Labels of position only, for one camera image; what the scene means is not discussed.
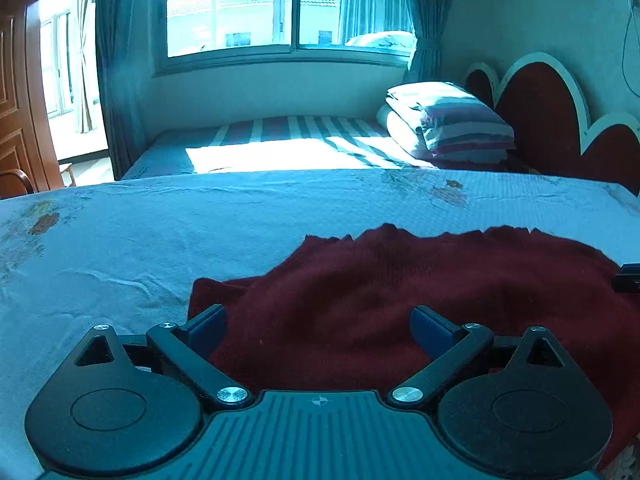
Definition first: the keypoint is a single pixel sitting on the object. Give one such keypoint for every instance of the black chair with wooden armrests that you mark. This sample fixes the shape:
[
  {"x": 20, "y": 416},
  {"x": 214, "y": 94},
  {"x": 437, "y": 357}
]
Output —
[{"x": 17, "y": 180}]

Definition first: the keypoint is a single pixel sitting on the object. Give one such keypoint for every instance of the floral bed sheet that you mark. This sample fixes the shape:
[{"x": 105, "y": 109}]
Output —
[{"x": 150, "y": 240}]

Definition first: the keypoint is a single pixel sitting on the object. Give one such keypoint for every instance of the light blue pillow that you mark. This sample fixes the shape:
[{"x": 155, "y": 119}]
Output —
[{"x": 380, "y": 41}]

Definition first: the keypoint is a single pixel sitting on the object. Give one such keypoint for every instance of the striped mattress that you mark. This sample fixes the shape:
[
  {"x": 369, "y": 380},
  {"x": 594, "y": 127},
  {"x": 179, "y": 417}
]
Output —
[{"x": 280, "y": 132}]

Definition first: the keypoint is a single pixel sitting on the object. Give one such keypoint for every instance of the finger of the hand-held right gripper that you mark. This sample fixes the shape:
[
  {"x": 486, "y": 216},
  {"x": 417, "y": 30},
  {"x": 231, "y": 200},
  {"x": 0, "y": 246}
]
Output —
[{"x": 627, "y": 280}]

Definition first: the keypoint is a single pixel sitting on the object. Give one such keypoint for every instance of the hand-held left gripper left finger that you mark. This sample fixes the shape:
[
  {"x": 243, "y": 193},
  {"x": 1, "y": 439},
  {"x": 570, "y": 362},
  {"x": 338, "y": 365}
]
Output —
[{"x": 207, "y": 331}]

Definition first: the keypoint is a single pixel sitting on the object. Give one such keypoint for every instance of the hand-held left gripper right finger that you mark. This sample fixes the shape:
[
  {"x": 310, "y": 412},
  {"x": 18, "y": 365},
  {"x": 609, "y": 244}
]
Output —
[{"x": 430, "y": 329}]

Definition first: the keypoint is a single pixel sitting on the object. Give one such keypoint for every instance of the brown wooden door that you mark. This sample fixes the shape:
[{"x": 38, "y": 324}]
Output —
[{"x": 20, "y": 110}]

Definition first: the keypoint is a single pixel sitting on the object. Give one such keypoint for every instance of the red and white scalloped headboard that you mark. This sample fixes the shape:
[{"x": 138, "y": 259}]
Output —
[{"x": 540, "y": 105}]

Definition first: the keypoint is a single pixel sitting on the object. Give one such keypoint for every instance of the teal window curtain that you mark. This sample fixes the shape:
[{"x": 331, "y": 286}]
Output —
[
  {"x": 430, "y": 10},
  {"x": 125, "y": 85}
]

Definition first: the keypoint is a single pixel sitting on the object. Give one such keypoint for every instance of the dark red beaded sweater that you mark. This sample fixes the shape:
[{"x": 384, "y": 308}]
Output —
[{"x": 350, "y": 300}]

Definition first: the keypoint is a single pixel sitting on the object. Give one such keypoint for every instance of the sliding glass window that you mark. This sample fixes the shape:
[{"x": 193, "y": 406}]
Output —
[{"x": 250, "y": 5}]

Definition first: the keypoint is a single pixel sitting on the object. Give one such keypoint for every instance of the striped pillow stack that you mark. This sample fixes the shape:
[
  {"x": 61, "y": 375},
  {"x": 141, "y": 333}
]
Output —
[{"x": 460, "y": 125}]

